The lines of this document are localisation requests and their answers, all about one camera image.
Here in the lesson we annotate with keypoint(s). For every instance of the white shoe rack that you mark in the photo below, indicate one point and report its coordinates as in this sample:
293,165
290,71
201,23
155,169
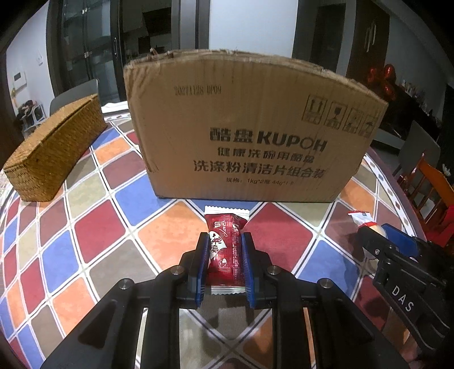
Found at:
31,114

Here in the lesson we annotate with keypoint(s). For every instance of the orange wooden chair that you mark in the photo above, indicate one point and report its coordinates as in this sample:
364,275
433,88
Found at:
431,197

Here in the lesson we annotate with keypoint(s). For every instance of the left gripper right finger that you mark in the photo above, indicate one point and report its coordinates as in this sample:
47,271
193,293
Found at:
314,325

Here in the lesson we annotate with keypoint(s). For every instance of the white wall intercom panel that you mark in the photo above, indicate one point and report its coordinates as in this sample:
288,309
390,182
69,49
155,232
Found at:
19,80

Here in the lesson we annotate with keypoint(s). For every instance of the grey chair left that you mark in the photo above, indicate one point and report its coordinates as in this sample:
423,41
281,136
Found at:
85,89

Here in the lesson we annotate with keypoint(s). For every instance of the grey chair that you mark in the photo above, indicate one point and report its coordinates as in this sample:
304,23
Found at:
85,89
418,143

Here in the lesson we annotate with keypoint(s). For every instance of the colourful diamond pattern table mat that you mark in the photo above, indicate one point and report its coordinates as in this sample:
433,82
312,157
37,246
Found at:
58,258

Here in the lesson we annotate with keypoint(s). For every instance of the dark red snack packet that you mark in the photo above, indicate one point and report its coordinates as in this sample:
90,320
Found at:
224,273

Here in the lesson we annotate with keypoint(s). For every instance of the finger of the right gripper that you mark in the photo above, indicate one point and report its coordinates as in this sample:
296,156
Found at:
376,244
404,241

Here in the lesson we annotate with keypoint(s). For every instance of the grey chair right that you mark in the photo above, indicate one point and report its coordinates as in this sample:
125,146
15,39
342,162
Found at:
418,143

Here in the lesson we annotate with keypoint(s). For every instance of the woven wicker basket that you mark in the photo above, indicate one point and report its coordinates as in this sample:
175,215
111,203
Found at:
40,165

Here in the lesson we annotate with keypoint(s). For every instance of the brown cardboard box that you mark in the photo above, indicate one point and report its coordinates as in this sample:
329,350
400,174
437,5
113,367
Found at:
239,126

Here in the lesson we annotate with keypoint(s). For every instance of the red balloon decoration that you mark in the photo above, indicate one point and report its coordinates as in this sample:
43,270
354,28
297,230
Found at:
383,82

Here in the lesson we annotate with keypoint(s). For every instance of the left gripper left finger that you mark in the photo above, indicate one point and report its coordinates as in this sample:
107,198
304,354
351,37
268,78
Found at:
137,323

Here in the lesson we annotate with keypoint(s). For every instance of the person right hand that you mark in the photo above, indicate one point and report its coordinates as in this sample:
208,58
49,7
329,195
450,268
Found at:
413,354

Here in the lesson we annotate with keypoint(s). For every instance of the clear yellow cake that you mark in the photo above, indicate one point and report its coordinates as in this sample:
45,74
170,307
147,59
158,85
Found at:
365,219

